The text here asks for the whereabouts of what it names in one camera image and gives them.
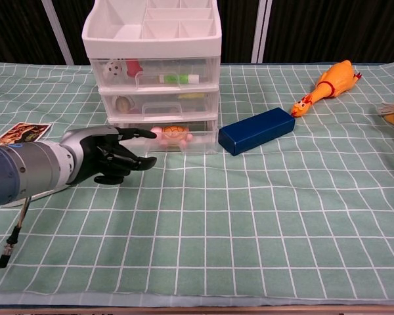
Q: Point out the round beige toy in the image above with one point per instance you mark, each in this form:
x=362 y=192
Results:
x=123 y=105

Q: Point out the white metal frame post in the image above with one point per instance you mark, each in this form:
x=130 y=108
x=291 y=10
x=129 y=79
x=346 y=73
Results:
x=57 y=33
x=262 y=33

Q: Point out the red small toy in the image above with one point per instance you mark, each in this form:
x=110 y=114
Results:
x=133 y=67

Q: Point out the pink orange turtle toy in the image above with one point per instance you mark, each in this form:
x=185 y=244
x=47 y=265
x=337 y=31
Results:
x=172 y=136

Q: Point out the printed picture card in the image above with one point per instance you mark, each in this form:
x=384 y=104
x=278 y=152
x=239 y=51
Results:
x=19 y=133

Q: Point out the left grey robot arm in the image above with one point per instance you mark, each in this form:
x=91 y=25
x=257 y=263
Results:
x=23 y=170

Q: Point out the white plastic drawer organizer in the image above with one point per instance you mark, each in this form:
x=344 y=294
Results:
x=151 y=42

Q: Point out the yellow flat item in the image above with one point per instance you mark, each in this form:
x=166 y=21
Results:
x=190 y=96

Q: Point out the dark blue rectangular box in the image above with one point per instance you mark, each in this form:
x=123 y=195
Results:
x=256 y=131

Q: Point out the yellow rubber chicken toy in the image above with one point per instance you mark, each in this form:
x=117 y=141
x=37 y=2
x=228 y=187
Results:
x=335 y=80

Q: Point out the white black spotted ball toy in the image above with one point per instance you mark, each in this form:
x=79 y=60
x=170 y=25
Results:
x=115 y=69

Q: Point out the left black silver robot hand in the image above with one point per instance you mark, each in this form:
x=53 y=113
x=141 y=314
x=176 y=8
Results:
x=101 y=154

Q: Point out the green white tube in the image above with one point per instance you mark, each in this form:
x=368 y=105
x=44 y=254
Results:
x=179 y=78

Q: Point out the green checkered tablecloth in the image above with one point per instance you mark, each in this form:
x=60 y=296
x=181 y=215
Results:
x=233 y=229

